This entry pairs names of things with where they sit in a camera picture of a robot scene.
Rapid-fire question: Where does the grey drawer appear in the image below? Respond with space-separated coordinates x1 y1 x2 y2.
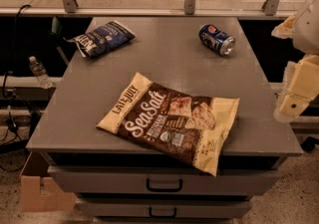
77 198 251 219
48 166 279 196

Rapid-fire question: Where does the blue Pepsi soda can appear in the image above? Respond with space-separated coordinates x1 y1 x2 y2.
198 24 235 56

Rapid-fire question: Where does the blue chip bag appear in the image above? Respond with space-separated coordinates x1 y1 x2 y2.
67 20 137 58

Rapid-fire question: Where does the lower grey drawer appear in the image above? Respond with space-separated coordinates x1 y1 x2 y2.
77 198 251 219

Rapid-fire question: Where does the cardboard box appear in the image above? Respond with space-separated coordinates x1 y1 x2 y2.
19 151 78 213

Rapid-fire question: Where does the green chair back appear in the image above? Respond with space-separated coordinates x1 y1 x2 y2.
50 16 70 67

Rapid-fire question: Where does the grey drawer cabinet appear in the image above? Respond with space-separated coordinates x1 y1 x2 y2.
28 17 301 224

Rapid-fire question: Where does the clear plastic water bottle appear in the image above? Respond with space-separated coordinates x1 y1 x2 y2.
29 56 52 89

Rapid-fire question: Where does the black cable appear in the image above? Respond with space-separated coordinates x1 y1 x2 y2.
0 4 43 173

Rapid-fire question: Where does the brown Sea Salt chip bag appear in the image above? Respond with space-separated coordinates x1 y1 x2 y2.
97 73 239 175

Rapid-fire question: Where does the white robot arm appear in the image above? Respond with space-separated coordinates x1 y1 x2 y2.
271 0 319 122

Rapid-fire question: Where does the upper grey drawer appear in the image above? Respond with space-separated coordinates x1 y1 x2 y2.
48 166 279 196

